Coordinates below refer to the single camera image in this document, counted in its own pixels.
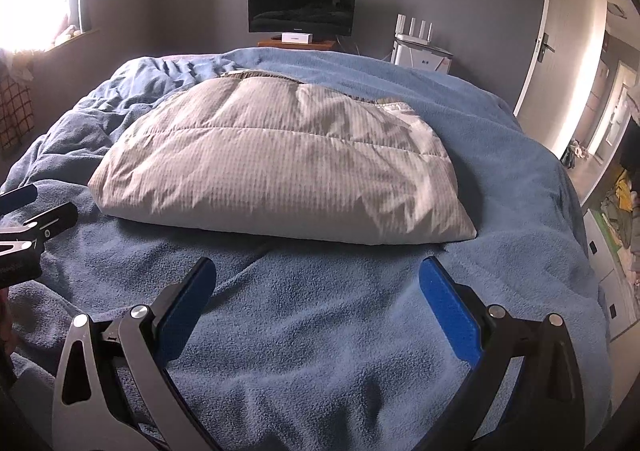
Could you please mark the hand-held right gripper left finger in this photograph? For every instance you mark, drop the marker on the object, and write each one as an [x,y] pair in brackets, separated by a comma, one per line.
[187,303]

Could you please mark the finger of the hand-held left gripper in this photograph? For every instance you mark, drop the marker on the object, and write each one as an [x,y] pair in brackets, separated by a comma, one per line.
[50,222]
[20,196]

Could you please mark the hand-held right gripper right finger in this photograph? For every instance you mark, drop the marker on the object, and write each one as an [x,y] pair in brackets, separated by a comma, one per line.
[447,306]

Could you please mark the cream hooded puffer jacket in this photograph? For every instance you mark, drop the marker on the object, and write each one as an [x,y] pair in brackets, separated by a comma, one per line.
[280,166]

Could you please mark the pile of clothes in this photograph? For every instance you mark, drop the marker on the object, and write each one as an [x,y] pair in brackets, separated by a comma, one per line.
[622,216]

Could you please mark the checkered cloth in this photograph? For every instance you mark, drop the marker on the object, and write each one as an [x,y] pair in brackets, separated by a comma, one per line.
[12,116]

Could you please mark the blue fleece blanket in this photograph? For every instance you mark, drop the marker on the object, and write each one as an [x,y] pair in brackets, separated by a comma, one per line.
[325,331]

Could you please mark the white drawer cabinet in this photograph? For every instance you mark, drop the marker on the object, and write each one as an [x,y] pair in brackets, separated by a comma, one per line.
[615,291]

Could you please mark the small items on hallway floor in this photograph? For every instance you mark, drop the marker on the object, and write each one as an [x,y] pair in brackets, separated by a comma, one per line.
[575,153]

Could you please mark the white router with antennas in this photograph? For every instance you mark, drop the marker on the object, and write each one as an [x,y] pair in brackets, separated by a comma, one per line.
[420,38]

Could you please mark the white door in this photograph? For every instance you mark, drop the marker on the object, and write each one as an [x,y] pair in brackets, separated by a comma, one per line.
[570,56]

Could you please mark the small white box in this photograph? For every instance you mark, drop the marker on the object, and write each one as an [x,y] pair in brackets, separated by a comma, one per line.
[297,38]

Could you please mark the wooden stand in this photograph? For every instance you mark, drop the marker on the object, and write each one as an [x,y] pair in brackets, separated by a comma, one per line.
[322,45]

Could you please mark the black flat screen monitor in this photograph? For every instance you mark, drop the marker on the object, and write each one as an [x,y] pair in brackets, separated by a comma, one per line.
[302,3]

